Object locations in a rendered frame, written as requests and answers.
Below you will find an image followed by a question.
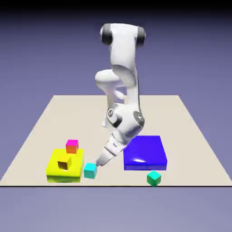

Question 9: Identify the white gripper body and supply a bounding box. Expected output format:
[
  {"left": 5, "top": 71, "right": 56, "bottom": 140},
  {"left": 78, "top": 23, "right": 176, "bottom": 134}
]
[{"left": 95, "top": 147, "right": 116, "bottom": 167}]

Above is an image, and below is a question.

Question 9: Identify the small cyan cube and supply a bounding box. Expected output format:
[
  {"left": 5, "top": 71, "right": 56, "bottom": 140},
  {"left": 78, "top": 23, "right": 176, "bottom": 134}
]
[{"left": 83, "top": 162, "right": 98, "bottom": 179}]

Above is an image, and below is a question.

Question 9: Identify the small magenta cube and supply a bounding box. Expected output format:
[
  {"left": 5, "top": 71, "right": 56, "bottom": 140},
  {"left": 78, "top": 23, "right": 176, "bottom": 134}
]
[{"left": 65, "top": 139, "right": 79, "bottom": 154}]

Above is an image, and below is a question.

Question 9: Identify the small green cube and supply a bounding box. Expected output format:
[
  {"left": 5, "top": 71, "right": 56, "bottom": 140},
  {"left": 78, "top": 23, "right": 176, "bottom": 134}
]
[{"left": 146, "top": 170, "right": 162, "bottom": 187}]

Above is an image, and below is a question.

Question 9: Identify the large yellow box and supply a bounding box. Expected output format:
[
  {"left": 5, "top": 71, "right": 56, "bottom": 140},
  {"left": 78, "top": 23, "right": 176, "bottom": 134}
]
[{"left": 46, "top": 148, "right": 84, "bottom": 183}]

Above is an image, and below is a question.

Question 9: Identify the large blue box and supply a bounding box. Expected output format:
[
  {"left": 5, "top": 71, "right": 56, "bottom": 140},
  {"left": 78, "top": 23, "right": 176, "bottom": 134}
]
[{"left": 123, "top": 135, "right": 168, "bottom": 171}]

